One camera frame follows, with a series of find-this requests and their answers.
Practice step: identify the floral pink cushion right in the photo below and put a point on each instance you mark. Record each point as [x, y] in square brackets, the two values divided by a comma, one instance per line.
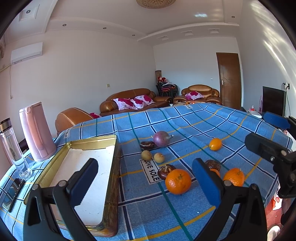
[142, 101]

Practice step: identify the dark brown chestnut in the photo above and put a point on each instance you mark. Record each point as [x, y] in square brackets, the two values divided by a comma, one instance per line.
[147, 145]
[165, 170]
[212, 164]

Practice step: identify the dark brown chestnut front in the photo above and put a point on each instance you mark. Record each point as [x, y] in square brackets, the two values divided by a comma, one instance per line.
[212, 164]

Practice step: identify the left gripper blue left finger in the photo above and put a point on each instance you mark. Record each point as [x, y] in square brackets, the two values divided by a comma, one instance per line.
[80, 182]

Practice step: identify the coffee table with snacks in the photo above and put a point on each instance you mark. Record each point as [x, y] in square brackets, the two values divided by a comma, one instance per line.
[181, 103]

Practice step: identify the tan longan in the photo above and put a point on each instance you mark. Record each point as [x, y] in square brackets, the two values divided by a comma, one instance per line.
[146, 155]
[159, 158]

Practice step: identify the red cushion on left armchair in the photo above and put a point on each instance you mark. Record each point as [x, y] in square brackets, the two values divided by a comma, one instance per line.
[94, 115]

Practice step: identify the purple passion fruit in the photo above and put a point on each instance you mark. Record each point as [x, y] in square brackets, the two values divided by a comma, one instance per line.
[161, 139]

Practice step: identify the clear glass water bottle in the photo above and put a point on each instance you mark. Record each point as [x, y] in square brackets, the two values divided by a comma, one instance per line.
[13, 150]

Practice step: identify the gold rectangular tin tray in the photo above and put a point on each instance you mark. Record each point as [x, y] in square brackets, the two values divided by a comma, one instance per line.
[47, 206]

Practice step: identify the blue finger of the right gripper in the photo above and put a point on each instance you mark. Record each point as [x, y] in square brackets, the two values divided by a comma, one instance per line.
[276, 120]

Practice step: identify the blue plaid tablecloth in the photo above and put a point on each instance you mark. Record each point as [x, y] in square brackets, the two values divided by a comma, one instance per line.
[147, 211]

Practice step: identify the brown leather armchair left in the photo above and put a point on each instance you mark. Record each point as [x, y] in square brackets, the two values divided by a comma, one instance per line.
[69, 118]

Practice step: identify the brown wooden door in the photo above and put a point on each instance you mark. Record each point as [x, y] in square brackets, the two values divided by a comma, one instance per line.
[230, 79]

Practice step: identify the orange mandarin front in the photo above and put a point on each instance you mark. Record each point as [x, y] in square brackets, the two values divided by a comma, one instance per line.
[235, 176]

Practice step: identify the small smooth orange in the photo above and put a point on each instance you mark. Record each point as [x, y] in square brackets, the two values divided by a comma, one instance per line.
[215, 171]

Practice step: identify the black smartphone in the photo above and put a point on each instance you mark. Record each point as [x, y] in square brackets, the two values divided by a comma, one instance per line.
[12, 194]

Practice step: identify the black stacked chairs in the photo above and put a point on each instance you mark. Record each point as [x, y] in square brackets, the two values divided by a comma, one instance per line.
[165, 87]

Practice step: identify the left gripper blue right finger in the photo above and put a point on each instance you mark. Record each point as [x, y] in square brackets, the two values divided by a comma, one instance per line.
[210, 182]

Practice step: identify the white wall air conditioner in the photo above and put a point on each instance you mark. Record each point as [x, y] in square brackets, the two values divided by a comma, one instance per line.
[26, 52]

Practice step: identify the floral cushion on armchair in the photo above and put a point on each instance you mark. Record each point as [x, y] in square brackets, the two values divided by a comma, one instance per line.
[193, 95]

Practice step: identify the floral pink cushion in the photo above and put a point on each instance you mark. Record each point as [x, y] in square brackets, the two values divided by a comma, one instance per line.
[124, 103]
[142, 101]

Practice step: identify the right human hand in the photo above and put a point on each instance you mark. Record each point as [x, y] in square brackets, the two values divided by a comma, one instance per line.
[286, 212]

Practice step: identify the brown leather three-seat sofa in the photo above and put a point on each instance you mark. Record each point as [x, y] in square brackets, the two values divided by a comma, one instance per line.
[109, 107]

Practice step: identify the black television screen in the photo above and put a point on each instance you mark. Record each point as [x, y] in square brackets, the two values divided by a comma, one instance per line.
[273, 101]

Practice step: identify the large orange mandarin with leaf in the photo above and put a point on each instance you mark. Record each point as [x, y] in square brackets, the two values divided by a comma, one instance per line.
[178, 181]

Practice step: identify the brown leather armchair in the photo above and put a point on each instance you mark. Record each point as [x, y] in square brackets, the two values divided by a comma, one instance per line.
[210, 94]
[69, 118]

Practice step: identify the pink electric kettle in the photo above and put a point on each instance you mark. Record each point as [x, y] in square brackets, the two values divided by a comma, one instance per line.
[36, 132]

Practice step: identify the floral pink cushion left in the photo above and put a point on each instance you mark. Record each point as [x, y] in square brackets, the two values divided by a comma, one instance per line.
[124, 103]

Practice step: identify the brown leather armchair right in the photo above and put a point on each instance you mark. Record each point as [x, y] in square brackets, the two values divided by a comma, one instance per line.
[210, 94]

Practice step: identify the gold round ceiling lamp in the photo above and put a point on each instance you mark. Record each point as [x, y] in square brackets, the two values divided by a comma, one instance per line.
[155, 4]

